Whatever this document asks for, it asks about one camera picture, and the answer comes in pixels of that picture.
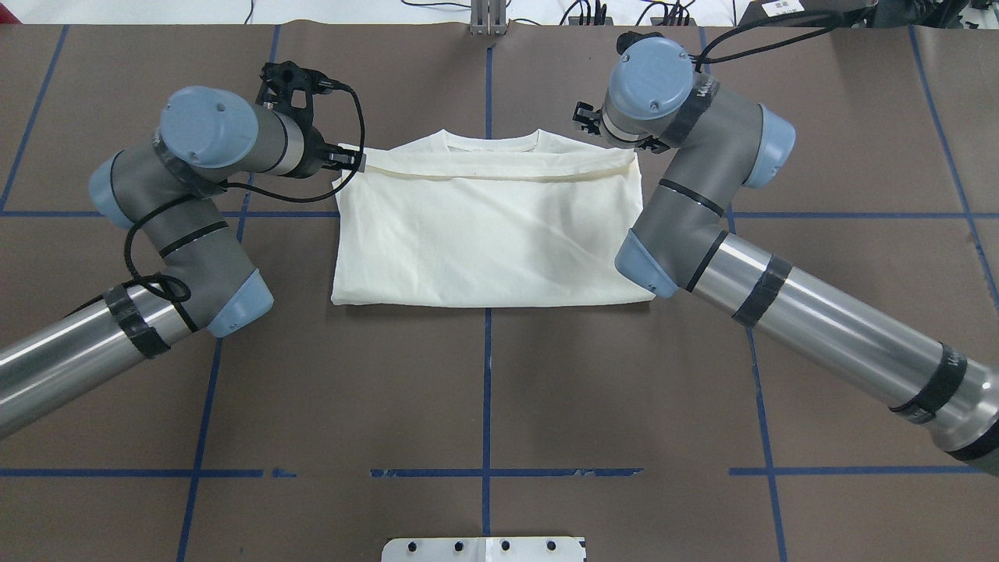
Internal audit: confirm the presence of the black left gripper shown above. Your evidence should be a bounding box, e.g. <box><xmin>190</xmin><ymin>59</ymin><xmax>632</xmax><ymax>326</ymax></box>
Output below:
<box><xmin>300</xmin><ymin>129</ymin><xmax>367</xmax><ymax>176</ymax></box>

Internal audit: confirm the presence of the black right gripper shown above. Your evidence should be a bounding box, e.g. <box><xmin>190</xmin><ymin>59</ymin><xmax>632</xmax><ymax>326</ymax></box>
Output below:
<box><xmin>572</xmin><ymin>101</ymin><xmax>671</xmax><ymax>153</ymax></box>

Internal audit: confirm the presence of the cream long-sleeve cat shirt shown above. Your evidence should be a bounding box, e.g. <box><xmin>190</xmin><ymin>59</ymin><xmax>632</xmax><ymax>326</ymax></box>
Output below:
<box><xmin>329</xmin><ymin>130</ymin><xmax>653</xmax><ymax>308</ymax></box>

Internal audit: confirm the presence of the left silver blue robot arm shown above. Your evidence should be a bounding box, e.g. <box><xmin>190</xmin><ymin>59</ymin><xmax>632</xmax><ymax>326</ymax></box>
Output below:
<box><xmin>2</xmin><ymin>78</ymin><xmax>364</xmax><ymax>437</ymax></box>

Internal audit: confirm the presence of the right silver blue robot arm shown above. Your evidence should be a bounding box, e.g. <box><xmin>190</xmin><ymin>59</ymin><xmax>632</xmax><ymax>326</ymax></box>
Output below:
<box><xmin>572</xmin><ymin>31</ymin><xmax>997</xmax><ymax>476</ymax></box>

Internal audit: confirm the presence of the black box with label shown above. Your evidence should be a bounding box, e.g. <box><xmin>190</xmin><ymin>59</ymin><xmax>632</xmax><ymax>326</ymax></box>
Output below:
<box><xmin>738</xmin><ymin>1</ymin><xmax>878</xmax><ymax>28</ymax></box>

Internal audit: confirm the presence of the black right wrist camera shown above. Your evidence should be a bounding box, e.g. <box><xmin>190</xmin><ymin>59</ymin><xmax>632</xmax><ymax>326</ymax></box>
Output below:
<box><xmin>615</xmin><ymin>31</ymin><xmax>664</xmax><ymax>55</ymax></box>

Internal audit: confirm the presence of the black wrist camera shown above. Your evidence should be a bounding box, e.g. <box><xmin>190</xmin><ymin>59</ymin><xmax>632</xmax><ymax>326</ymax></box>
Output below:
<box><xmin>254</xmin><ymin>61</ymin><xmax>338</xmax><ymax>123</ymax></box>
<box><xmin>615</xmin><ymin>31</ymin><xmax>664</xmax><ymax>55</ymax></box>

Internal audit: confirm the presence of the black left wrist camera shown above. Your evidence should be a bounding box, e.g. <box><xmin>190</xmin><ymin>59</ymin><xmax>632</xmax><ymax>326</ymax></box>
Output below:
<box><xmin>254</xmin><ymin>61</ymin><xmax>338</xmax><ymax>123</ymax></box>

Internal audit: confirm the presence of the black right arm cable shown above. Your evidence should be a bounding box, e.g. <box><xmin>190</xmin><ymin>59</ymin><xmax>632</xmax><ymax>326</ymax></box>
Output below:
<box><xmin>691</xmin><ymin>8</ymin><xmax>875</xmax><ymax>75</ymax></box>

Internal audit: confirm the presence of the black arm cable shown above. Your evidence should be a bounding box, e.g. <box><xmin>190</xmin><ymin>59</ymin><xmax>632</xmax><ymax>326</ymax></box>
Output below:
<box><xmin>123</xmin><ymin>76</ymin><xmax>368</xmax><ymax>333</ymax></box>
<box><xmin>691</xmin><ymin>8</ymin><xmax>875</xmax><ymax>75</ymax></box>

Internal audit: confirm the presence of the black cable bundle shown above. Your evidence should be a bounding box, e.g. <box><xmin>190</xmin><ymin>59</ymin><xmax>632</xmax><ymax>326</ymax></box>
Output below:
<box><xmin>559</xmin><ymin>0</ymin><xmax>698</xmax><ymax>27</ymax></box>

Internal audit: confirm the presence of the grey aluminium frame post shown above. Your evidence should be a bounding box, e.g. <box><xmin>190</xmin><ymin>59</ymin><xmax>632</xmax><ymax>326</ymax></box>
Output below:
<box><xmin>468</xmin><ymin>0</ymin><xmax>509</xmax><ymax>36</ymax></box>

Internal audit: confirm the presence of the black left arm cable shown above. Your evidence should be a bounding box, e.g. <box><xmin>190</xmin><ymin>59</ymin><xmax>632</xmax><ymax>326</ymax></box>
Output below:
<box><xmin>123</xmin><ymin>76</ymin><xmax>368</xmax><ymax>333</ymax></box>

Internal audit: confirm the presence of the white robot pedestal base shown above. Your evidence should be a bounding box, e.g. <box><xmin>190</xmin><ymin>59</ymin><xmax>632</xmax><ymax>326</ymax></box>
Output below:
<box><xmin>381</xmin><ymin>536</ymin><xmax>588</xmax><ymax>561</ymax></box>

